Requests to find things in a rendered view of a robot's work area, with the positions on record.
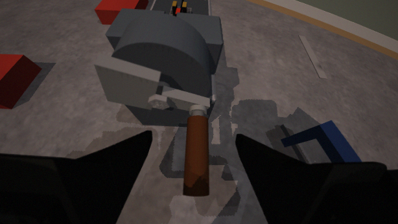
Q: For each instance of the dark blue c-clamp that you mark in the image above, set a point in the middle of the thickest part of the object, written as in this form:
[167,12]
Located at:
[330,138]

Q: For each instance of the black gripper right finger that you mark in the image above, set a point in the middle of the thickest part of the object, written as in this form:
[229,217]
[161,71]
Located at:
[289,191]

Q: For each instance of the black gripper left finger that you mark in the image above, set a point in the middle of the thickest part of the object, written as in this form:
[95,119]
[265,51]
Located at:
[93,188]

